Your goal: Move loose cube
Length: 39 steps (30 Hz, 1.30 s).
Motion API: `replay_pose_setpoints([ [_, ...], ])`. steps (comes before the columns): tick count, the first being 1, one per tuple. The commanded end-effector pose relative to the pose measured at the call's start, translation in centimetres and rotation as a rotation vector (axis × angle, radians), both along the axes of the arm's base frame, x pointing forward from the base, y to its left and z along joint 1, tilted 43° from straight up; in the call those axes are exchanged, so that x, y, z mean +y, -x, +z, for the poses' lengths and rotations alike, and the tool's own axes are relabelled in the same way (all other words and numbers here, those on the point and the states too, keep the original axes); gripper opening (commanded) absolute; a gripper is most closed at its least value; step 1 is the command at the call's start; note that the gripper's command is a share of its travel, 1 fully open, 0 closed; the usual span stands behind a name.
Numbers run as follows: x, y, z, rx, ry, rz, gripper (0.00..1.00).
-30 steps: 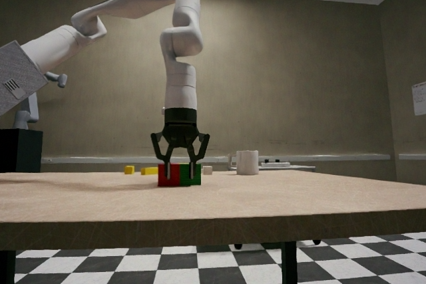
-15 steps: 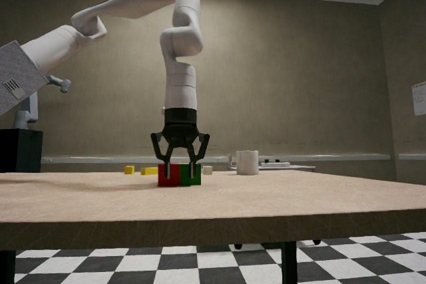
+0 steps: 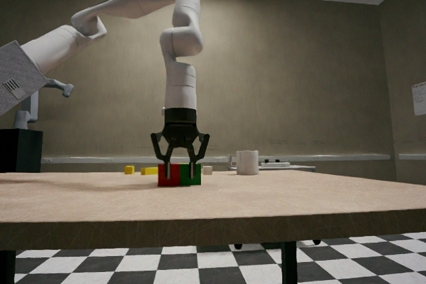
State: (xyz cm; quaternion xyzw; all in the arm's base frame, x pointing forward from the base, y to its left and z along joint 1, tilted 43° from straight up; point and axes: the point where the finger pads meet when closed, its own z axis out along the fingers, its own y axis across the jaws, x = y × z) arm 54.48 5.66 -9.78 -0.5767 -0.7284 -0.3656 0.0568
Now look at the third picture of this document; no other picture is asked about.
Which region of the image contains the yellow flat bar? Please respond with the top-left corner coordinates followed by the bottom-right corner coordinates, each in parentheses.
top-left (141, 168), bottom-right (158, 175)

